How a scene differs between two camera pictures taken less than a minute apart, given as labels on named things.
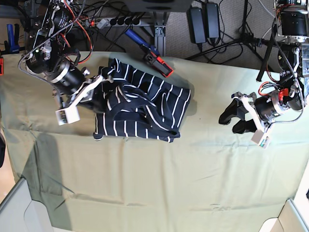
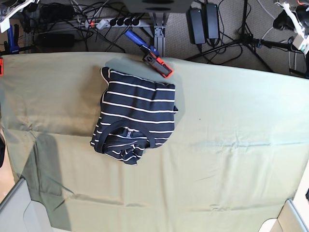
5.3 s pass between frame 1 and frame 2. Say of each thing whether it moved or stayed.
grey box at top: stayed
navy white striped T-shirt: moved
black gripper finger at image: moved
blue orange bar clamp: stayed
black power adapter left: stayed
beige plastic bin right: stayed
